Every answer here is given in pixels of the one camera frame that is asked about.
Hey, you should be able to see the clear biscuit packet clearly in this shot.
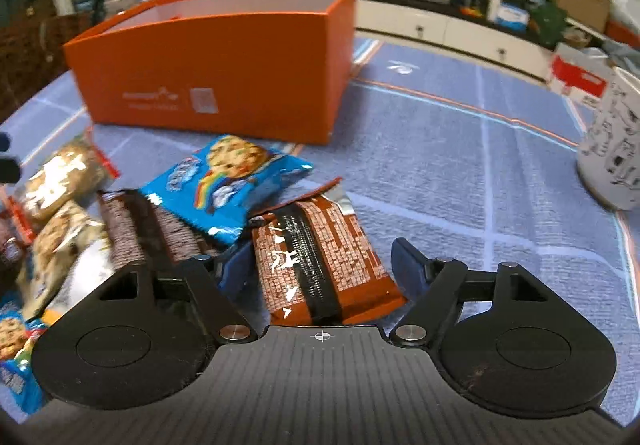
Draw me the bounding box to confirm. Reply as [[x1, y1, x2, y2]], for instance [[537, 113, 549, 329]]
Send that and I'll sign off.
[[16, 127, 120, 227]]

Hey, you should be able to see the brown chocolate snack packet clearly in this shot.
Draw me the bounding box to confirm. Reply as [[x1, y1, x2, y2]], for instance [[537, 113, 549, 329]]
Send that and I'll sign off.
[[250, 178, 407, 327]]

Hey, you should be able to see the red white cardboard box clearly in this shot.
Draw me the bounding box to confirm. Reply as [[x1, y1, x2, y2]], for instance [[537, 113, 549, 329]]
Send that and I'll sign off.
[[546, 44, 613, 108]]

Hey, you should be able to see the orange cardboard box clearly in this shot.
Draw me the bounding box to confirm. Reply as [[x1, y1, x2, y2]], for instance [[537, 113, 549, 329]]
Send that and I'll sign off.
[[64, 0, 356, 145]]

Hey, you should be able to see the brown cardboard box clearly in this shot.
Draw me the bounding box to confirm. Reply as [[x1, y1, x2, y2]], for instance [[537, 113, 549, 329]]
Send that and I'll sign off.
[[555, 0, 612, 33]]

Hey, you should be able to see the blue cookie snack packet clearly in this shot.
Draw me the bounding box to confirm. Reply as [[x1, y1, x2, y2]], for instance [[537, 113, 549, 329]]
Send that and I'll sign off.
[[141, 134, 314, 246]]

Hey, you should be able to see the white tv cabinet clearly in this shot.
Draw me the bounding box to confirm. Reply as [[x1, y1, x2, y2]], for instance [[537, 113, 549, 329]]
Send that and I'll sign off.
[[356, 0, 552, 80]]

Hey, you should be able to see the blue cookie packet corner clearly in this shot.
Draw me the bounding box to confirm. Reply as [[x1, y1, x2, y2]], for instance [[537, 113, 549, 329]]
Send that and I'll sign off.
[[1, 291, 47, 422]]

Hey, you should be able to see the blue plaid tablecloth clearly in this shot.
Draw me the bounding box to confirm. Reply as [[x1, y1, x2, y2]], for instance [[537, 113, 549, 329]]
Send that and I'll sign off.
[[0, 36, 640, 428]]

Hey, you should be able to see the white patterned mug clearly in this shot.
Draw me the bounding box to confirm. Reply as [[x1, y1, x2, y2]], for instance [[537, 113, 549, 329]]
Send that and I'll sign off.
[[577, 67, 640, 211]]

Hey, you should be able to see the cookie packet at left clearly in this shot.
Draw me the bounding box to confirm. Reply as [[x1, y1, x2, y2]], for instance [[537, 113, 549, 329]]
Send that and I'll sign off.
[[16, 200, 108, 321]]

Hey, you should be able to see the dark brown wafer packet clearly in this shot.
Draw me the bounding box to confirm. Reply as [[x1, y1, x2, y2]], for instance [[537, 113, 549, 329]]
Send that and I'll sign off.
[[98, 189, 221, 271]]

